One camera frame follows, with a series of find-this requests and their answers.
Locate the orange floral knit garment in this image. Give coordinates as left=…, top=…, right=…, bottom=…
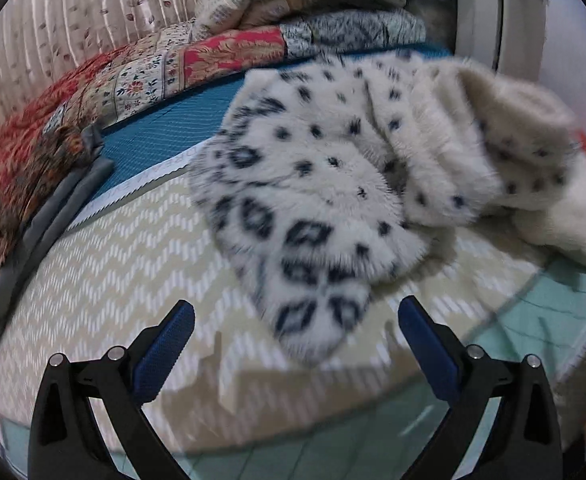
left=0, top=125, right=98, bottom=371

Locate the white appliance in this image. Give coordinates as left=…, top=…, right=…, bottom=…
left=453, top=0, right=549, bottom=76

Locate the teal quilted sheet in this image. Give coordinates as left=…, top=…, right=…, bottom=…
left=0, top=255, right=586, bottom=480

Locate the grey folded garment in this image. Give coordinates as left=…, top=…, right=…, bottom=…
left=0, top=125, right=116, bottom=371

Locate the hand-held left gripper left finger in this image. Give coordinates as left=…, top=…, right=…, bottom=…
left=27, top=300, right=196, bottom=480

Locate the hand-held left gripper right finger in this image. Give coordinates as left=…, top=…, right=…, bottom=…
left=397, top=296, right=564, bottom=480

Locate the floral patchwork quilt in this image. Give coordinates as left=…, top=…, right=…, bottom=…
left=0, top=10, right=429, bottom=231

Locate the blue woven mat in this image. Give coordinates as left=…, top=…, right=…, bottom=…
left=93, top=45, right=454, bottom=196

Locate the beige floral curtain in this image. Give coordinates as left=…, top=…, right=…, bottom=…
left=0, top=0, right=234, bottom=141

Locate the beige chevron blanket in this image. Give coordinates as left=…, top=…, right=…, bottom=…
left=0, top=160, right=549, bottom=456

